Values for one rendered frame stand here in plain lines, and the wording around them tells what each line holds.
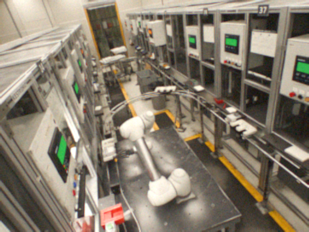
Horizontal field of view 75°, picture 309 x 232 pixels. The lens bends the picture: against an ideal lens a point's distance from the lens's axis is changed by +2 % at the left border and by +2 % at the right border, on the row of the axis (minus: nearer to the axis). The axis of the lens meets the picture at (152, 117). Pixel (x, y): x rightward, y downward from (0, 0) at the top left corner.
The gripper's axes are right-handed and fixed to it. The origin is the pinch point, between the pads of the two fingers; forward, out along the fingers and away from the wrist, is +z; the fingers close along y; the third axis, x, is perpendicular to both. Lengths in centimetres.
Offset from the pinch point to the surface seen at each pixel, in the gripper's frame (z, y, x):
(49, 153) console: 19, 85, 94
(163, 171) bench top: -44, -20, 25
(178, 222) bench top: -37, -20, 82
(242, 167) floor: -161, -88, -1
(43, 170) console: 20, 84, 104
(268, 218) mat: -138, -87, 73
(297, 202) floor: -180, -88, 69
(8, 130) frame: 21, 107, 109
